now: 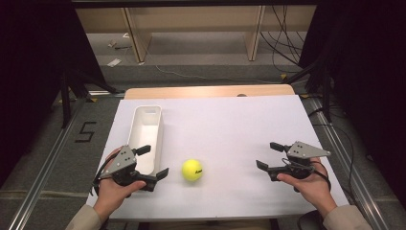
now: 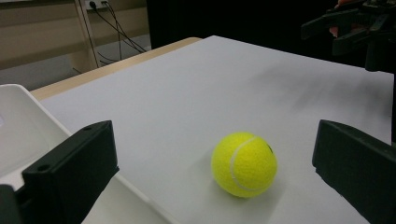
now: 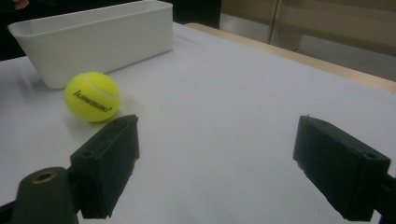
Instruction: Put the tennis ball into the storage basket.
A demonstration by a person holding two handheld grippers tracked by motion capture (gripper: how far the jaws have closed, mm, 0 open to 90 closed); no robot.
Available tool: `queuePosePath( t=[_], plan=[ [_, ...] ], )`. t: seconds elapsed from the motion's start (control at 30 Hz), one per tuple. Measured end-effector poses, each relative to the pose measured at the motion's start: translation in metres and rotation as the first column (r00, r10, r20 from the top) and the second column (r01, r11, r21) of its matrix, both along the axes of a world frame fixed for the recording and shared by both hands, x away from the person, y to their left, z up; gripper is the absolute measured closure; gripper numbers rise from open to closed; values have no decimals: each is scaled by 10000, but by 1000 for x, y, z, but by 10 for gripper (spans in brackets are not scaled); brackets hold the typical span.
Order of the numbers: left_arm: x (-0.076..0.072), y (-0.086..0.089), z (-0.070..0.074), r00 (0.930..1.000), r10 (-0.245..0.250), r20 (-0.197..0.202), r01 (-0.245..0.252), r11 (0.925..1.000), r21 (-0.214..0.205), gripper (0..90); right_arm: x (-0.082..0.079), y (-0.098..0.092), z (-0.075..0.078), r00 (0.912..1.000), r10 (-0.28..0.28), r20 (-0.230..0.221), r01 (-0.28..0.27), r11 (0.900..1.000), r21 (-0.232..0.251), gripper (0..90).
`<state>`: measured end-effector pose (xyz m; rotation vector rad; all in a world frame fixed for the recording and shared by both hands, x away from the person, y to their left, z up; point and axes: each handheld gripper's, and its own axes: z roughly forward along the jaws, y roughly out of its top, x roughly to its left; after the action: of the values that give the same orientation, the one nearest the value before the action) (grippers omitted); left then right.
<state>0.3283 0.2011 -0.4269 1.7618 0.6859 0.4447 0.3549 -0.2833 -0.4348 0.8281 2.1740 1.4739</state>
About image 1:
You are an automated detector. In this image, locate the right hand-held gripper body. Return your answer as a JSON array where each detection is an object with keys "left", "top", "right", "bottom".
[{"left": 267, "top": 141, "right": 331, "bottom": 182}]

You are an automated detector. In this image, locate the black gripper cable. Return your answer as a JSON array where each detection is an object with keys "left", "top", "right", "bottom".
[
  {"left": 310, "top": 160, "right": 333, "bottom": 194},
  {"left": 90, "top": 151, "right": 122, "bottom": 196}
]

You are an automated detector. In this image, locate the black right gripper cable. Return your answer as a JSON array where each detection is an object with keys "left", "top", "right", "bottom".
[{"left": 310, "top": 160, "right": 333, "bottom": 194}]

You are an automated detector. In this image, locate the white paper scrap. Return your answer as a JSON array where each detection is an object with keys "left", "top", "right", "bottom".
[{"left": 106, "top": 57, "right": 123, "bottom": 68}]

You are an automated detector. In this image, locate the black tripod stand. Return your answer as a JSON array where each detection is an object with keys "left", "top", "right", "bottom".
[
  {"left": 282, "top": 60, "right": 333, "bottom": 124},
  {"left": 58, "top": 68, "right": 119, "bottom": 128}
]

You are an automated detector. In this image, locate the person's left hand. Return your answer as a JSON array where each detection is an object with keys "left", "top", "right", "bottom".
[{"left": 93, "top": 147, "right": 147, "bottom": 222}]

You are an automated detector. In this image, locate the thin black floor cable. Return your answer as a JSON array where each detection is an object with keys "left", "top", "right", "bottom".
[{"left": 307, "top": 104, "right": 358, "bottom": 200}]

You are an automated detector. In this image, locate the aluminium floor rail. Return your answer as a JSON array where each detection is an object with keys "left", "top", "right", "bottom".
[
  {"left": 305, "top": 95, "right": 391, "bottom": 230},
  {"left": 8, "top": 90, "right": 126, "bottom": 230}
]

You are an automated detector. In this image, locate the white plastic bin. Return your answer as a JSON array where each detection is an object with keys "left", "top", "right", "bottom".
[{"left": 127, "top": 104, "right": 165, "bottom": 176}]

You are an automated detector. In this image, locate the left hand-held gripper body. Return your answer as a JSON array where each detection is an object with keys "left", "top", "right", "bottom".
[{"left": 95, "top": 145, "right": 158, "bottom": 194}]

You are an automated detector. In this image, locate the light wooden table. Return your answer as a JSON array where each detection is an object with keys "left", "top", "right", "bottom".
[{"left": 124, "top": 83, "right": 296, "bottom": 100}]

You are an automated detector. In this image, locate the bundle of black hanging cables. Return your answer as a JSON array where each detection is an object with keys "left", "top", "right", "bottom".
[{"left": 259, "top": 4, "right": 308, "bottom": 75}]

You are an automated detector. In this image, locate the person's right hand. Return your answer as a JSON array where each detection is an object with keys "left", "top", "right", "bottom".
[{"left": 277, "top": 156, "right": 339, "bottom": 219}]

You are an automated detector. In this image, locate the black curtain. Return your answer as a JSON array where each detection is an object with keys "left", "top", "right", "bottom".
[
  {"left": 0, "top": 0, "right": 107, "bottom": 188},
  {"left": 298, "top": 0, "right": 406, "bottom": 205}
]

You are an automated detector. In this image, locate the yellow tennis ball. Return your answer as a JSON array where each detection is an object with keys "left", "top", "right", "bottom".
[{"left": 181, "top": 158, "right": 204, "bottom": 182}]

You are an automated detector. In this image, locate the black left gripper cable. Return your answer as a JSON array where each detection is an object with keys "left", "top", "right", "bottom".
[{"left": 90, "top": 151, "right": 122, "bottom": 196}]

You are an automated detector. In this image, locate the light wooden shelf unit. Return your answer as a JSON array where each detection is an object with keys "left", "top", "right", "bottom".
[{"left": 76, "top": 4, "right": 317, "bottom": 64}]

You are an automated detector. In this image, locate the white board sheet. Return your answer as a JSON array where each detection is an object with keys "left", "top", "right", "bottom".
[{"left": 85, "top": 95, "right": 350, "bottom": 221}]

